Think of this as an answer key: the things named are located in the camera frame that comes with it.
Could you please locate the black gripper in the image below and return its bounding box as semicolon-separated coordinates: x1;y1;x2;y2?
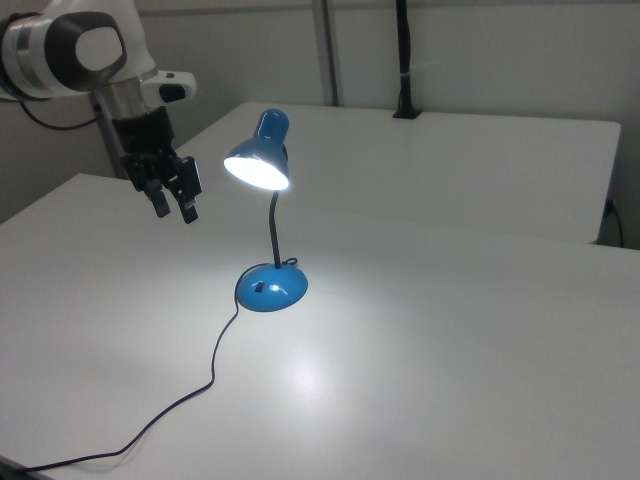
110;106;205;225

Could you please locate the blue gooseneck desk lamp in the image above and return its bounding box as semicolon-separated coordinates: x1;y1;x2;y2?
222;107;310;316

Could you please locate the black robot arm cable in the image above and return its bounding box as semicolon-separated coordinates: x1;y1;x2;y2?
17;97;109;133

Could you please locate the black lamp power cable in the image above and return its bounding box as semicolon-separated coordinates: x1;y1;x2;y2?
0;256;300;475

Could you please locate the silver aluminium wall profile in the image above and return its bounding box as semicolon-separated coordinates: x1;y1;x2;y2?
310;0;347;108

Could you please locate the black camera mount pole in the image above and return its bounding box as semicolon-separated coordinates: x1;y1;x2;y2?
391;0;424;122

